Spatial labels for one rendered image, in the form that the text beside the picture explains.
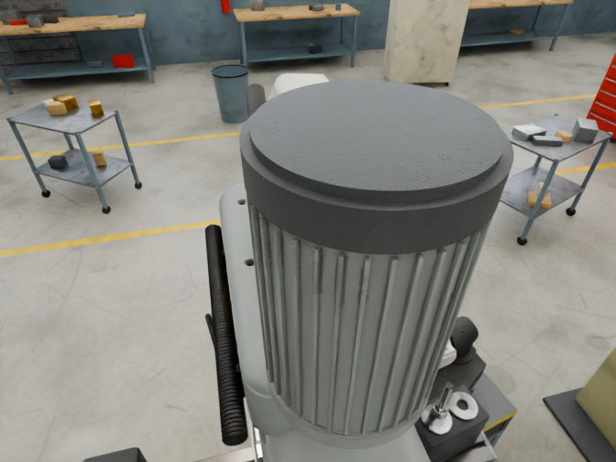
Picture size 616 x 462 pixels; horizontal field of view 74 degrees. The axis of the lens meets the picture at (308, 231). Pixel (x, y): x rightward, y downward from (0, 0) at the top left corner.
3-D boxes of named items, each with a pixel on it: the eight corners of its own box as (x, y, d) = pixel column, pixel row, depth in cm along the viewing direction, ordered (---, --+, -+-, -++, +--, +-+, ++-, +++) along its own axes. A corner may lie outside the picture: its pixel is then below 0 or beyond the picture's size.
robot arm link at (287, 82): (268, 134, 76) (331, 129, 82) (281, 102, 68) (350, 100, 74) (258, 104, 78) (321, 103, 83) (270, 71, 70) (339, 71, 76)
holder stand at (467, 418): (399, 438, 138) (408, 408, 126) (450, 412, 145) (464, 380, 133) (420, 474, 130) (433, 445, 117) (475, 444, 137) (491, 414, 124)
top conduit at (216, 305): (205, 236, 88) (203, 225, 86) (225, 234, 89) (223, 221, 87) (224, 449, 54) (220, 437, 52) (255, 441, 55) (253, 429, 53)
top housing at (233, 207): (225, 241, 94) (214, 181, 84) (334, 224, 99) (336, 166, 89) (253, 449, 58) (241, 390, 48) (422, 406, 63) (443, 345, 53)
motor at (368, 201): (255, 319, 56) (225, 87, 36) (390, 292, 60) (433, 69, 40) (283, 472, 41) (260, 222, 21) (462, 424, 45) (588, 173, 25)
